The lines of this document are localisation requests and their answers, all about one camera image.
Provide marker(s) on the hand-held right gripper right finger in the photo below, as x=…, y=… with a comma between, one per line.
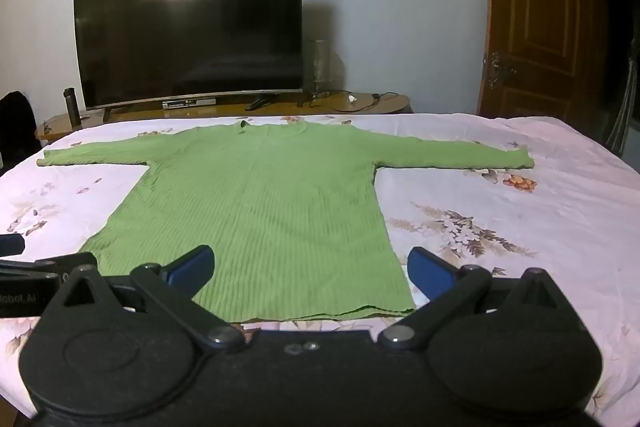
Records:
x=429, y=269

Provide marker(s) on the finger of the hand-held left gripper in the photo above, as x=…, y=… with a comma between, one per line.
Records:
x=10, y=245

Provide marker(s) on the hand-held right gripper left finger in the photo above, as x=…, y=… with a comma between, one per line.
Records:
x=192, y=268

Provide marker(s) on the green ribbed sweater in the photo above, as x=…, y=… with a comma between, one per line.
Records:
x=260, y=217

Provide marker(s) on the dark chair with clothing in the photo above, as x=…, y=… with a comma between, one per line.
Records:
x=17, y=132

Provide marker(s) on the floral pink bedsheet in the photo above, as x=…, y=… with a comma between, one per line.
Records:
x=540, y=237

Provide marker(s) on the dark thermos bottle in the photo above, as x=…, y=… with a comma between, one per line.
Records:
x=71, y=107

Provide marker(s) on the silver set-top box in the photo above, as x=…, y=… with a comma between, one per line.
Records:
x=188, y=103

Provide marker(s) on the wooden television stand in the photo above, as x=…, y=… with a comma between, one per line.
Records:
x=330, y=104

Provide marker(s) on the clear glass vase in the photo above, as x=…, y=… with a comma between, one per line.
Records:
x=320, y=67

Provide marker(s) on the black curved television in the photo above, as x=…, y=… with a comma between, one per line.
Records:
x=190, y=22

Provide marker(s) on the brown wooden door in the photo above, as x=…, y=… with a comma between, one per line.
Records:
x=540, y=7

